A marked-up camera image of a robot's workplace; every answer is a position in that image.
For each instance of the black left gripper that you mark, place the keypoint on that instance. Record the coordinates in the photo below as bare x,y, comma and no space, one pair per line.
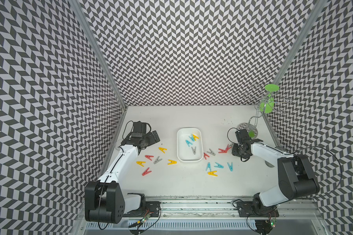
152,140

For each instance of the gray clothespin group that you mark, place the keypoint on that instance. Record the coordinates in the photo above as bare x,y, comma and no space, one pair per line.
211,152

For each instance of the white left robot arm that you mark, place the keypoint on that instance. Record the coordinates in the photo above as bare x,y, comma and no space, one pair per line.
104,200

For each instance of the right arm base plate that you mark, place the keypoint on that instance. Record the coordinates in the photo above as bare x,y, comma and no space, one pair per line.
246,208

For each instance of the chrome green jewelry stand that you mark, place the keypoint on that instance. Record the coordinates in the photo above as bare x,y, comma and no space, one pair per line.
264,105

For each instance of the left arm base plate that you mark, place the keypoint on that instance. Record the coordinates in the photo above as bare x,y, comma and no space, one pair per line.
153,208

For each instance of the white plastic storage box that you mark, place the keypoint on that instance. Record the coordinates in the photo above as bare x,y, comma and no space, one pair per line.
184,152

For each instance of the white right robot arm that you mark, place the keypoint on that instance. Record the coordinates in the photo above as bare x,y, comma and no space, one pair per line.
295,176

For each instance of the red clothespin group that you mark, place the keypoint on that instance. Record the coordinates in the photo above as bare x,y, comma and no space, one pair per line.
224,150

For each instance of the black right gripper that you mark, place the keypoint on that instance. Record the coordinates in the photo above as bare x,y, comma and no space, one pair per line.
235,152

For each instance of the red clothespin lower left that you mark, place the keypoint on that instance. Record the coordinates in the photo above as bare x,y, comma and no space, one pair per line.
147,171

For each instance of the aluminium front rail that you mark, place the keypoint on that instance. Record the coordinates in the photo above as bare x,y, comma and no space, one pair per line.
214,207

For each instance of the clear drinking glass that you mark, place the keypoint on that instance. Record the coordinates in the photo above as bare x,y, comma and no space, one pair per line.
116,145

